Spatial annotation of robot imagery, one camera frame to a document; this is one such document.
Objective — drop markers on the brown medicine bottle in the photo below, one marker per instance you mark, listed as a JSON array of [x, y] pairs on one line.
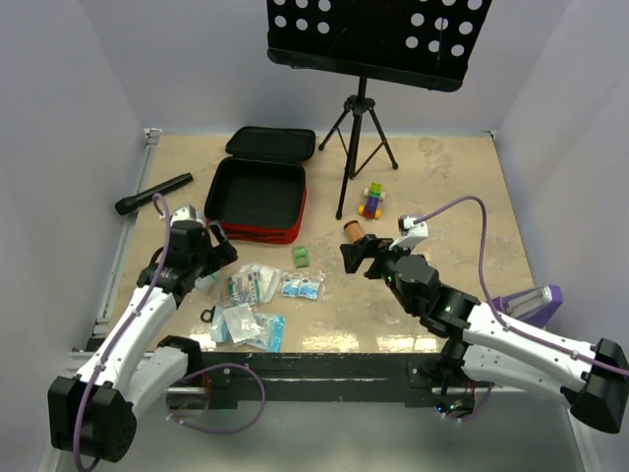
[[354, 231]]

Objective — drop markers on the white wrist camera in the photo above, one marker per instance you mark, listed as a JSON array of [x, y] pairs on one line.
[[413, 231], [184, 213]]

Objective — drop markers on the aluminium frame rail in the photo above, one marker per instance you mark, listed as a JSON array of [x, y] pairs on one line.
[[106, 306]]

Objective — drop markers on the black flashlight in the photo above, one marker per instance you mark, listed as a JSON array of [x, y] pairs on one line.
[[132, 203]]

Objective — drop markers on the green pill blister pack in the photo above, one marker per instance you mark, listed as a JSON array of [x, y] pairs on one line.
[[301, 257]]

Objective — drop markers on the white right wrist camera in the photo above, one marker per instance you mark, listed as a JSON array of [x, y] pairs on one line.
[[413, 231]]

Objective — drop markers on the black music stand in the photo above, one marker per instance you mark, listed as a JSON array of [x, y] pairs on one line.
[[422, 44]]

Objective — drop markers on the white gauze plastic bag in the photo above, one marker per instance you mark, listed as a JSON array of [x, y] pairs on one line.
[[241, 323]]

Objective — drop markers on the colourful toy block car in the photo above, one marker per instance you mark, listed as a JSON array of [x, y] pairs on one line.
[[374, 196]]

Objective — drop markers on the purple white device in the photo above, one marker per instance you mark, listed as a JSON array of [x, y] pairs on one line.
[[534, 306]]

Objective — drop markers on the blue medical pouch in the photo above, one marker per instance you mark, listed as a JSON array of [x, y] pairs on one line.
[[268, 339]]

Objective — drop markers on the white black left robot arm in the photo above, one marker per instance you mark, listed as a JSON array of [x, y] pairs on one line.
[[95, 412]]

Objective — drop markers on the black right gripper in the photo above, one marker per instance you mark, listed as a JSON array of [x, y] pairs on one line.
[[371, 247]]

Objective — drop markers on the red black medicine kit case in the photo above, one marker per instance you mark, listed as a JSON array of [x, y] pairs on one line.
[[258, 192]]

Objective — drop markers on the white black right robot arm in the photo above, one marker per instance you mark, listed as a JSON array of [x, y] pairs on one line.
[[590, 379]]

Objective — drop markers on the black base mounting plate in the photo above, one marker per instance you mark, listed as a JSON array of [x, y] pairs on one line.
[[408, 378]]

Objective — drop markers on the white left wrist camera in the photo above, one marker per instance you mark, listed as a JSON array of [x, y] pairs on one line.
[[184, 213]]

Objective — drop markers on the bandage strips plastic bag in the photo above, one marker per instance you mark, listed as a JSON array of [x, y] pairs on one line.
[[253, 284]]

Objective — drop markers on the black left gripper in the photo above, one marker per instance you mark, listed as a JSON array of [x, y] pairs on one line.
[[221, 254]]

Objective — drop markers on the white green medicine bottle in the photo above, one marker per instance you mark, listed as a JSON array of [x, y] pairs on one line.
[[204, 284]]

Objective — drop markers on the blue wipes packet bag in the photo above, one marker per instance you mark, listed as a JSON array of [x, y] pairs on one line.
[[307, 286]]

